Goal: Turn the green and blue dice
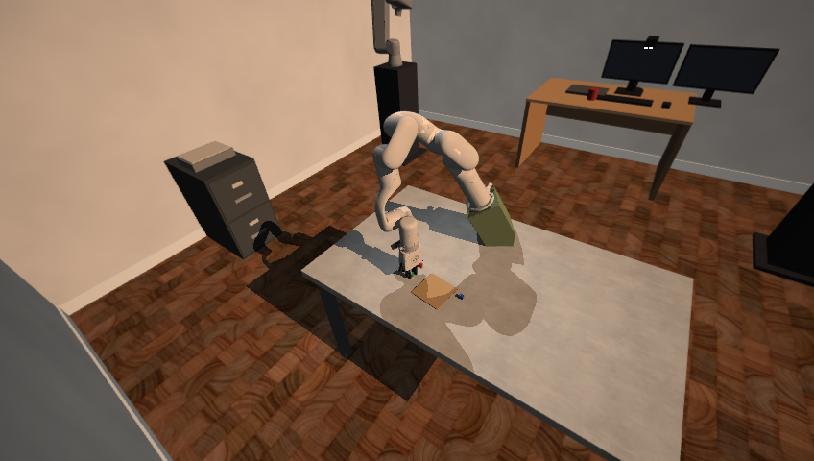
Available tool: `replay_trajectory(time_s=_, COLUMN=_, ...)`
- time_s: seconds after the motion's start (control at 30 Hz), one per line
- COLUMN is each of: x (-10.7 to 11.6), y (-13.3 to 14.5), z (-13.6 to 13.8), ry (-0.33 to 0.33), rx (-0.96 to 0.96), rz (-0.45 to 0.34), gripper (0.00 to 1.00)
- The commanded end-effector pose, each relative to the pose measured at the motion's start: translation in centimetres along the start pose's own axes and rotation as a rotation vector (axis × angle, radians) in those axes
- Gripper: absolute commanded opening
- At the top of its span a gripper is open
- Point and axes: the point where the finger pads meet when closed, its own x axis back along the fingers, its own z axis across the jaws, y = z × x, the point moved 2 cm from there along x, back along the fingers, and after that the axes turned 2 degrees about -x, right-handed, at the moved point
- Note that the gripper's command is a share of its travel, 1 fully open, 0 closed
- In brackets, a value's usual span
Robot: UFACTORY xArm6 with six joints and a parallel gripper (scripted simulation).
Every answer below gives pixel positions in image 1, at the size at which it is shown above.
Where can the tan flat mat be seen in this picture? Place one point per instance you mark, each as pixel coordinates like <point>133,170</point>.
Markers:
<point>434,291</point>

